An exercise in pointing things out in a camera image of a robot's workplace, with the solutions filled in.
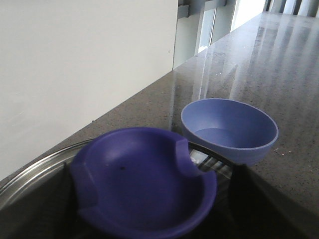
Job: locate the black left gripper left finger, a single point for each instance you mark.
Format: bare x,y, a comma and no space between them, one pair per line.
49,212

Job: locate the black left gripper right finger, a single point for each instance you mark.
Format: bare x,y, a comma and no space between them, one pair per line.
257,211

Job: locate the light blue bowl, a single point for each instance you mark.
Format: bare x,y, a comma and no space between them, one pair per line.
238,131

